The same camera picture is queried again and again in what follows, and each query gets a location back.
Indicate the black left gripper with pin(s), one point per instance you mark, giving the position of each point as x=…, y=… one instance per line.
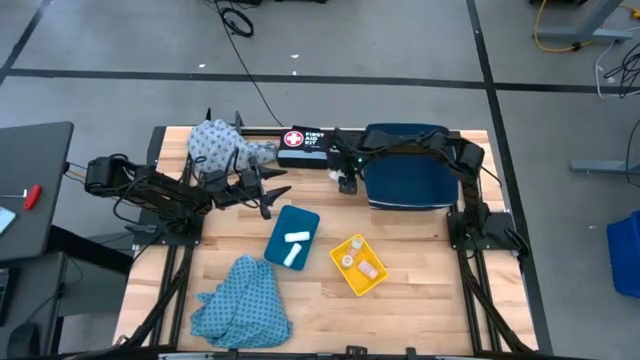
x=247, y=190

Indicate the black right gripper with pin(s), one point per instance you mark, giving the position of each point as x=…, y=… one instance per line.
x=347, y=155

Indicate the white gauze roll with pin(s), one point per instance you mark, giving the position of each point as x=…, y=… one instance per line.
x=292, y=255
x=297, y=236
x=334, y=176

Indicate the white medical tape roll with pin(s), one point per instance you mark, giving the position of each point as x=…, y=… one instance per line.
x=356, y=244
x=347, y=261

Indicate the pale grey-blue patterned gown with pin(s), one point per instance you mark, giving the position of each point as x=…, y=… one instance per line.
x=220, y=142

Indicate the pink bandage pack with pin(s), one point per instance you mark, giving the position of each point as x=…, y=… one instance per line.
x=368, y=270

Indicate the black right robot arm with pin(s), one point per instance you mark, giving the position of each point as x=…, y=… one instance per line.
x=470, y=165

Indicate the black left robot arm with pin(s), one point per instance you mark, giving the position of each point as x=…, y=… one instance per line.
x=160, y=195

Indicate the teal plastic bin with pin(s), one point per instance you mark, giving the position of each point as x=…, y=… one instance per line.
x=292, y=217

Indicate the navy white fabric basket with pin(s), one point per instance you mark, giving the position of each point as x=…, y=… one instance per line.
x=410, y=180

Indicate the yellow slotted plastic basket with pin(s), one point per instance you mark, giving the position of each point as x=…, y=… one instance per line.
x=360, y=287

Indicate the blue plastic bin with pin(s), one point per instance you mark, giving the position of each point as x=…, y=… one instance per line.
x=625, y=255

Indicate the black first aid kit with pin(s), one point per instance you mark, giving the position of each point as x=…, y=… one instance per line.
x=305, y=147

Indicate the teal-blue patterned gown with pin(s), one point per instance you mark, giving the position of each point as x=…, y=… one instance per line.
x=245, y=305

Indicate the dark grey side desk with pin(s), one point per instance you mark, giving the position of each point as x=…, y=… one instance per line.
x=35, y=165

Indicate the grey desk foot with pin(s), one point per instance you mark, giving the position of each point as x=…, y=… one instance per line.
x=605, y=166

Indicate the wooden desk grey legs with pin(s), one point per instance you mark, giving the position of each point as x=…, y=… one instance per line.
x=585, y=34

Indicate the black computer mouse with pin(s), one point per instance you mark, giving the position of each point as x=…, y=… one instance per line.
x=23, y=341

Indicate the black rig frame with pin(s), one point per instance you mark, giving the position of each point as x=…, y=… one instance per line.
x=172, y=300

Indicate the black table camera mount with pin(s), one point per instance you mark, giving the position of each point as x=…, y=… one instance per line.
x=356, y=350

